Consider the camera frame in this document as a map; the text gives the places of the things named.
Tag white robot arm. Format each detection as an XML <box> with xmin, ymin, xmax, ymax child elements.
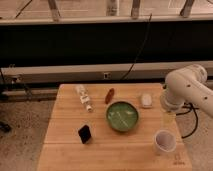
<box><xmin>160</xmin><ymin>64</ymin><xmax>213</xmax><ymax>119</ymax></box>

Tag black eraser block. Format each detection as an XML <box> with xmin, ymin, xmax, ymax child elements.
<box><xmin>78</xmin><ymin>125</ymin><xmax>91</xmax><ymax>144</ymax></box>

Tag white paper cup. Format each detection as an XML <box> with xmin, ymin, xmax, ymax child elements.
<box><xmin>153</xmin><ymin>130</ymin><xmax>176</xmax><ymax>155</ymax></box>

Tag brown sausage-shaped object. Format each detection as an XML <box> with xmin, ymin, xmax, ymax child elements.
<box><xmin>105</xmin><ymin>88</ymin><xmax>114</xmax><ymax>104</ymax></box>

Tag wooden table board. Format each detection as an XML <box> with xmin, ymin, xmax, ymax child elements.
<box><xmin>37</xmin><ymin>83</ymin><xmax>192</xmax><ymax>171</ymax></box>

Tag black floor cables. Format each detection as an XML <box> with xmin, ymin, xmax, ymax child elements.
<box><xmin>175</xmin><ymin>103</ymin><xmax>200</xmax><ymax>140</ymax></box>

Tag white wall socket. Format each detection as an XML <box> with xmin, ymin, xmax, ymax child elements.
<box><xmin>103</xmin><ymin>72</ymin><xmax>110</xmax><ymax>80</ymax></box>

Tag black hanging cable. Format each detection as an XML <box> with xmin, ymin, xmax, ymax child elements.
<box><xmin>119</xmin><ymin>13</ymin><xmax>153</xmax><ymax>82</ymax></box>

